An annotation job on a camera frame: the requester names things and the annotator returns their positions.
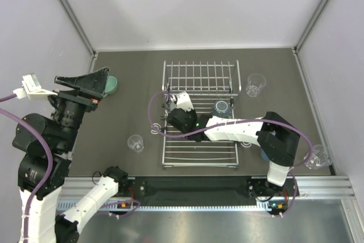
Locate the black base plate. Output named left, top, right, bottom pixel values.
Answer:
left=129, top=176, right=257, bottom=207

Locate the clear glass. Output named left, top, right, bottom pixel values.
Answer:
left=305, top=145, right=333, bottom=170
left=246, top=73, right=266, bottom=97
left=127, top=134, right=144, bottom=153

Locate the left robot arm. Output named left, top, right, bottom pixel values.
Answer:
left=13, top=68, right=129, bottom=242

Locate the grey-blue ceramic mug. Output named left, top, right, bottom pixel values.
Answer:
left=212, top=100, right=231, bottom=118

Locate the metal wire dish rack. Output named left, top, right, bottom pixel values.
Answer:
left=160, top=60, right=242, bottom=168

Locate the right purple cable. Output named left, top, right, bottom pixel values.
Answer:
left=149, top=92, right=315, bottom=167

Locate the mint green cup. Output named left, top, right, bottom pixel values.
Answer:
left=104, top=76, right=118, bottom=96

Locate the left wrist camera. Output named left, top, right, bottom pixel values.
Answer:
left=13, top=73, right=58, bottom=100

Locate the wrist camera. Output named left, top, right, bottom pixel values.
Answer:
left=13, top=73, right=58, bottom=100
left=169, top=91, right=194, bottom=112

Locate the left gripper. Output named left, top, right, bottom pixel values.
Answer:
left=52, top=66, right=111, bottom=151

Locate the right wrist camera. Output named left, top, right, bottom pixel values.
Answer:
left=169, top=91, right=194, bottom=112

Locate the blue plastic cup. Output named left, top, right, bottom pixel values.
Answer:
left=258, top=132, right=275, bottom=161

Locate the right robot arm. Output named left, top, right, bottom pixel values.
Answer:
left=166, top=109, right=300, bottom=196

